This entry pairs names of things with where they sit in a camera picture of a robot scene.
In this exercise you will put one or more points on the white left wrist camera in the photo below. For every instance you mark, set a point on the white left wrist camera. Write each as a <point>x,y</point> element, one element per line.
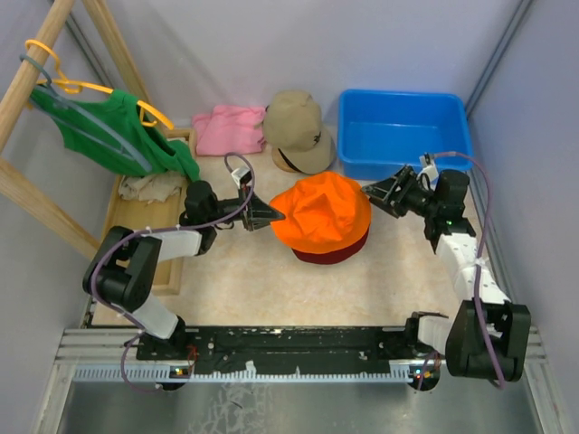
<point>241,176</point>

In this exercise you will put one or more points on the wooden tray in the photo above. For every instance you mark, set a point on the wooden tray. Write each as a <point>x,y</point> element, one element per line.
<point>137,215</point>

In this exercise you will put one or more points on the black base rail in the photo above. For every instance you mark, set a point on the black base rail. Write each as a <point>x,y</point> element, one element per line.
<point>294,354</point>

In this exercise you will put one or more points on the orange cap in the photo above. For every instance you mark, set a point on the orange cap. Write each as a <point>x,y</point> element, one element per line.
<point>322,213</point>

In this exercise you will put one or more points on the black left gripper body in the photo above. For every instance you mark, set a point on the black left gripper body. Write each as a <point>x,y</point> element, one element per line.
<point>250,216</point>

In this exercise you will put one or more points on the pink cloth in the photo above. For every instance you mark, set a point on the pink cloth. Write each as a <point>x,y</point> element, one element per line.
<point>228,129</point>

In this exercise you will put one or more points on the yellow hanger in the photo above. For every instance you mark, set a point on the yellow hanger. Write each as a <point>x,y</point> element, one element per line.
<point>148,115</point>

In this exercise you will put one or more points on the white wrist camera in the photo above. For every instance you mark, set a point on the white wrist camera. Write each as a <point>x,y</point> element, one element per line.
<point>241,176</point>
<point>429,167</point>

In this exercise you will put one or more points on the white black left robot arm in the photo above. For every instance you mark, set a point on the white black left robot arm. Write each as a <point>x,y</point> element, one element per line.
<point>122,272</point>

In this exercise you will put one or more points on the blue-grey hanger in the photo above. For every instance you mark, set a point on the blue-grey hanger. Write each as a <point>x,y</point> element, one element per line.
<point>126,149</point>

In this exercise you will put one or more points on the beige cap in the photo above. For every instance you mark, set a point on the beige cap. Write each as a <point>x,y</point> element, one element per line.
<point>293,122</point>

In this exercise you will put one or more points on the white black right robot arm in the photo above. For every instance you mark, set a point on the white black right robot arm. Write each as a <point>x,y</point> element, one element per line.
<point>487,338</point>

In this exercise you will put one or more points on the blue plastic bin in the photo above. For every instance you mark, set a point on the blue plastic bin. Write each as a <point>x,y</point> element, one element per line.
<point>380,131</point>

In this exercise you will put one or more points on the beige crumpled cloth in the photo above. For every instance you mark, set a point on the beige crumpled cloth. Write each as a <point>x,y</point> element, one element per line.
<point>150,188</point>

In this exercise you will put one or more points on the dark red cap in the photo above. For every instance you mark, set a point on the dark red cap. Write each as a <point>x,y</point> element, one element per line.
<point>333,257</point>

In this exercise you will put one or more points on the aluminium frame rail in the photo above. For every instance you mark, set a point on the aluminium frame rail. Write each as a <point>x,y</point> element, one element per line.
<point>109,355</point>

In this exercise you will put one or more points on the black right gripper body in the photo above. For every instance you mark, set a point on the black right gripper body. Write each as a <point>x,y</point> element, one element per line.
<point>412,197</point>

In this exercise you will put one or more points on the green cloth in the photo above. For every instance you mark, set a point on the green cloth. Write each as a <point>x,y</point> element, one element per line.
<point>120,112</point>

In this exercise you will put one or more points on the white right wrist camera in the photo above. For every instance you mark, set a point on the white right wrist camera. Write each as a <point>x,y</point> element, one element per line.
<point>429,167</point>

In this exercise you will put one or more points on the wooden hat stand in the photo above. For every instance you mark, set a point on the wooden hat stand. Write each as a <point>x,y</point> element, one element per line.
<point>281,162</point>

